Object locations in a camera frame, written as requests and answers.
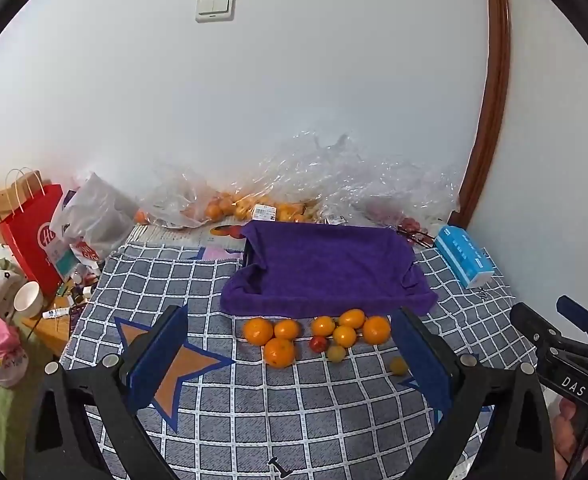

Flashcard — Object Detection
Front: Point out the purple towel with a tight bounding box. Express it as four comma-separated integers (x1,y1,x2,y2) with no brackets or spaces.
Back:
220,220,439,320

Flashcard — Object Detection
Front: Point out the white light switch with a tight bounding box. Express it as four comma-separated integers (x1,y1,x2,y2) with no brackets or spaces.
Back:
195,0,237,23

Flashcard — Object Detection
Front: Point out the person's right hand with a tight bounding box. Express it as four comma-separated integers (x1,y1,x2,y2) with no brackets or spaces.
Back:
548,394,588,467

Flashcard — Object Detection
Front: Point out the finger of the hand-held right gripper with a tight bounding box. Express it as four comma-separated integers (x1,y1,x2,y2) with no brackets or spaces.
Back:
510,302,562,358
556,295,588,348

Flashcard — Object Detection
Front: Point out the printed paper flyer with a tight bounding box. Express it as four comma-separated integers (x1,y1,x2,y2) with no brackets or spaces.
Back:
129,222,247,251

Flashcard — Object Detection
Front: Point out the green cloth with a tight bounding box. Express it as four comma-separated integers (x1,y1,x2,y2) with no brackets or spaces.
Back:
0,380,42,466

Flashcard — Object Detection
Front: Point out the brown wooden door frame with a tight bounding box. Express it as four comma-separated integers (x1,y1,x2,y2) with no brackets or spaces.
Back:
446,0,512,228

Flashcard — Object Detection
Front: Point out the white cup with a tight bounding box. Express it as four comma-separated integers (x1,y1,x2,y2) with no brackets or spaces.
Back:
13,281,45,318

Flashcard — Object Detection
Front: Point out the clear bag of red tomatoes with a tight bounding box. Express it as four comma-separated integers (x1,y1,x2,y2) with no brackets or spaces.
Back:
344,155,462,250

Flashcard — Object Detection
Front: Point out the wooden nightstand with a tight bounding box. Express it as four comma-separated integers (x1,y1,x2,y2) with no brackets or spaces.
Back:
21,285,97,356

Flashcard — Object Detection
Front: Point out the mandarin orange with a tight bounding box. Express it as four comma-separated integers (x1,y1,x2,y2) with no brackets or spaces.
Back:
244,317,275,347
362,316,391,345
274,319,301,341
311,315,336,338
332,325,357,348
338,309,366,330
264,338,296,370

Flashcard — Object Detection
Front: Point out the red paper bag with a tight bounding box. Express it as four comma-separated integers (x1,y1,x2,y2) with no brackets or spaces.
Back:
0,167,65,298

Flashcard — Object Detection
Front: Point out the labelled clear bag of oranges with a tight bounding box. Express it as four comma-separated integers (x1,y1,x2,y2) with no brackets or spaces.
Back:
189,160,319,225

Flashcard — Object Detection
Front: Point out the blue tissue pack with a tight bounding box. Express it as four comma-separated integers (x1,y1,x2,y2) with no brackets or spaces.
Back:
433,225,497,289

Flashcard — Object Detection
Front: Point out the grey checkered blanket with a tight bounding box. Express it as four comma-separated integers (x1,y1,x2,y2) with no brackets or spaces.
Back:
59,232,554,480

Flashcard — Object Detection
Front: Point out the pile of small toiletries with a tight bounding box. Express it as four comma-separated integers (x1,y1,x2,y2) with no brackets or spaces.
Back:
56,260,104,311

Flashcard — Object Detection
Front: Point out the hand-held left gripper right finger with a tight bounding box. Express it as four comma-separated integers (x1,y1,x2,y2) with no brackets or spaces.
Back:
393,306,557,480

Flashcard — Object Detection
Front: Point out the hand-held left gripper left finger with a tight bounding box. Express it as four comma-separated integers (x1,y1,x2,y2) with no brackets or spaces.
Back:
24,304,189,480

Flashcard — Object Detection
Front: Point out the white plastic bag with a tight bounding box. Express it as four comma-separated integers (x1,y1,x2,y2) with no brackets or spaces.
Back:
49,172,140,278

